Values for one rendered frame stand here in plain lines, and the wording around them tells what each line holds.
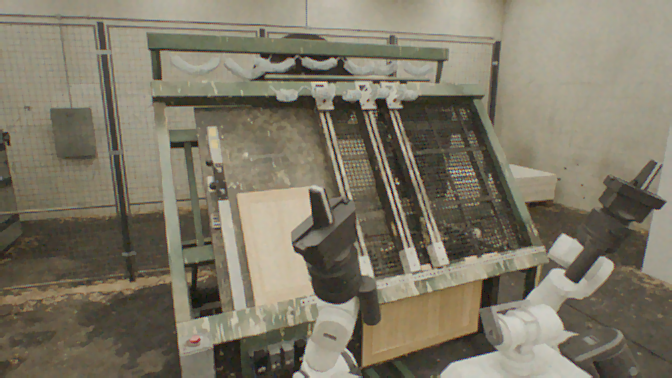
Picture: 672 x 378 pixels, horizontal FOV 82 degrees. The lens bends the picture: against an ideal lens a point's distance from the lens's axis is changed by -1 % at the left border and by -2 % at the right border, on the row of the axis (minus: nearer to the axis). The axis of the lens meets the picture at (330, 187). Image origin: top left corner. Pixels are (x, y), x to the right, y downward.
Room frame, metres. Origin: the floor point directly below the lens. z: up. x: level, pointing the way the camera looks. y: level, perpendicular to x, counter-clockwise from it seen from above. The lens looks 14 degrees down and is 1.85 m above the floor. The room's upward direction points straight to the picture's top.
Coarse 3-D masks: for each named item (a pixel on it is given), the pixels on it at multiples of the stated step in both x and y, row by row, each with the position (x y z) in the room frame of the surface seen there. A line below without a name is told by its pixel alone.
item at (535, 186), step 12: (456, 168) 6.77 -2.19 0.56; (516, 168) 6.81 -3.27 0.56; (516, 180) 6.01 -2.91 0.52; (528, 180) 6.09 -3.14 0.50; (540, 180) 6.16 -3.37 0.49; (552, 180) 6.24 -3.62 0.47; (468, 192) 5.73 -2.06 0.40; (528, 192) 6.10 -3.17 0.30; (540, 192) 6.17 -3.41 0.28; (552, 192) 6.26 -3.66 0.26; (528, 204) 6.10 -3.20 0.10; (552, 204) 6.27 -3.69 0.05
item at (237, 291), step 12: (216, 132) 2.09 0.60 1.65; (216, 156) 2.00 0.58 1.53; (216, 192) 1.91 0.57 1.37; (228, 204) 1.87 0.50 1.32; (228, 216) 1.84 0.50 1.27; (228, 228) 1.80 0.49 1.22; (228, 240) 1.76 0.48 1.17; (228, 252) 1.73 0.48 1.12; (228, 264) 1.70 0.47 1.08; (240, 276) 1.68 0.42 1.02; (240, 288) 1.65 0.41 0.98; (240, 300) 1.62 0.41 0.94
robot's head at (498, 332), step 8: (504, 304) 0.62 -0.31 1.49; (512, 304) 0.62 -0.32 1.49; (520, 304) 0.62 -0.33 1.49; (528, 304) 0.63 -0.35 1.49; (480, 312) 0.63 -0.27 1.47; (488, 312) 0.61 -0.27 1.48; (496, 312) 0.60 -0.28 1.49; (488, 320) 0.61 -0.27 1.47; (496, 320) 0.60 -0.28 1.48; (504, 320) 0.59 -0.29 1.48; (488, 328) 0.61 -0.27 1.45; (496, 328) 0.59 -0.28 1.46; (504, 328) 0.59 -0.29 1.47; (488, 336) 0.60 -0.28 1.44; (496, 336) 0.59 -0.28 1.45; (504, 336) 0.58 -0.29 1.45; (512, 336) 0.57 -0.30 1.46; (496, 344) 0.59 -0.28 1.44; (504, 344) 0.58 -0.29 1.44; (512, 344) 0.57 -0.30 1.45
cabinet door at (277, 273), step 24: (264, 192) 1.99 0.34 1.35; (288, 192) 2.04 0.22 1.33; (240, 216) 1.89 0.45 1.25; (264, 216) 1.92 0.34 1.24; (288, 216) 1.96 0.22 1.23; (264, 240) 1.84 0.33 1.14; (288, 240) 1.88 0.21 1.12; (264, 264) 1.77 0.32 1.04; (288, 264) 1.81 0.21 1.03; (264, 288) 1.70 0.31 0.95; (288, 288) 1.74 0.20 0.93
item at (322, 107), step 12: (312, 84) 2.41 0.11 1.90; (324, 84) 2.44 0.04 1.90; (324, 108) 2.33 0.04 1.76; (324, 120) 2.33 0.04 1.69; (324, 132) 2.28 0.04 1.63; (324, 144) 2.28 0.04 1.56; (336, 144) 2.26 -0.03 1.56; (336, 156) 2.22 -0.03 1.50; (336, 168) 2.16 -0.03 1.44; (336, 180) 2.13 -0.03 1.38; (336, 192) 2.13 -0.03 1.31; (348, 192) 2.10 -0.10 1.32; (360, 228) 1.99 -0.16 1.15; (360, 240) 1.95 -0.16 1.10; (360, 252) 1.94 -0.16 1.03; (372, 276) 1.85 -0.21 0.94
